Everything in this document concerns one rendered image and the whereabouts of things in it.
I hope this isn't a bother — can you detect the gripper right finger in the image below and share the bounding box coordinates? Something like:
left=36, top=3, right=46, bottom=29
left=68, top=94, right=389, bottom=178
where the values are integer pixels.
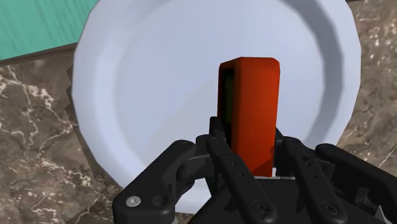
left=272, top=127, right=397, bottom=224

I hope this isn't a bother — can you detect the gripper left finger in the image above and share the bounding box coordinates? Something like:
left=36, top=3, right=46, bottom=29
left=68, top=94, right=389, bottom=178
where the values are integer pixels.
left=112, top=116, right=278, bottom=224

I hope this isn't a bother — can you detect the red rectangular phone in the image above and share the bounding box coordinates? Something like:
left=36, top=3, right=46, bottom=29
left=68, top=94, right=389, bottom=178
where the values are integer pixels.
left=217, top=57, right=281, bottom=178

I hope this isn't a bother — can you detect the white round plate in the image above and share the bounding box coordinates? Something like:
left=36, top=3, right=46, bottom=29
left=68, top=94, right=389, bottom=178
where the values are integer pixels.
left=71, top=0, right=363, bottom=215

